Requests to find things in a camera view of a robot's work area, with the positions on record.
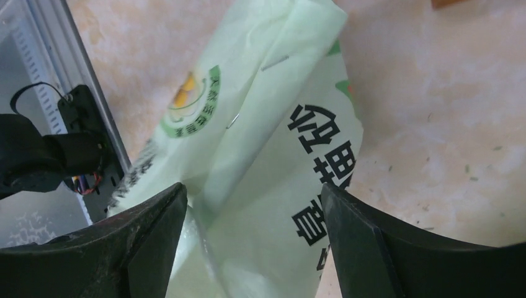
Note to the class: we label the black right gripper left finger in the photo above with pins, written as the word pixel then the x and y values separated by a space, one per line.
pixel 130 254

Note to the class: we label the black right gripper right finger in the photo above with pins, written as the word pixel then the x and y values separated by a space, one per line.
pixel 378 255

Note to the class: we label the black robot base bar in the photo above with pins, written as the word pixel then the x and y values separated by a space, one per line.
pixel 90 153

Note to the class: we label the green cat litter bag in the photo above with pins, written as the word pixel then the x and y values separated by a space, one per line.
pixel 263 120

